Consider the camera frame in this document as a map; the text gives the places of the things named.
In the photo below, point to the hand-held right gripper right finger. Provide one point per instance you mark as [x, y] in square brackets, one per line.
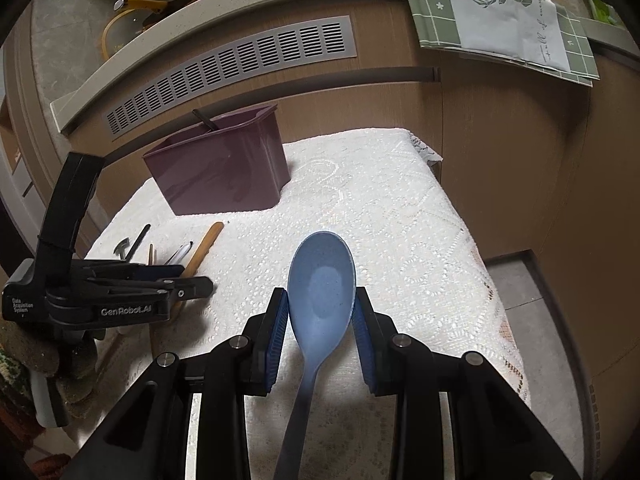
[362, 347]

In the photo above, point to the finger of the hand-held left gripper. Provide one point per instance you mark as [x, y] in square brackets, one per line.
[195, 287]
[135, 270]

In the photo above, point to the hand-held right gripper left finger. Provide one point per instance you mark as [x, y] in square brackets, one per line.
[279, 342]

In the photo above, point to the wooden chopstick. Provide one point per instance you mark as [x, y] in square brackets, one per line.
[151, 255]

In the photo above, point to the smiley-face metal spoon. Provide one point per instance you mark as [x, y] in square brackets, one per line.
[121, 249]

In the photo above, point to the blue plastic spoon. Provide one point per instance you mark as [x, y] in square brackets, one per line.
[322, 280]

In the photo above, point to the purple plastic container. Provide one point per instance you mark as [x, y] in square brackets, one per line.
[220, 170]

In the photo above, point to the white lace tablecloth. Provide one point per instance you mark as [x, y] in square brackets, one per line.
[400, 240]

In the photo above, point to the grey vent grille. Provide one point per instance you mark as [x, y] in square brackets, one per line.
[227, 62]

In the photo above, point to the wooden cabinet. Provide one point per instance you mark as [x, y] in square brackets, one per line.
[500, 160]

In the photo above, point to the beige stone countertop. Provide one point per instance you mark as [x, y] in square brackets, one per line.
[200, 25]

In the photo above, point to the yellow-rimmed glass lid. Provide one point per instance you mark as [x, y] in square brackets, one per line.
[145, 5]

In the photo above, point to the green checked cloth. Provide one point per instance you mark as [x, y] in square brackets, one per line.
[430, 20]

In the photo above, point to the small green object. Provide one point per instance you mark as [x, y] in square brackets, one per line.
[601, 7]

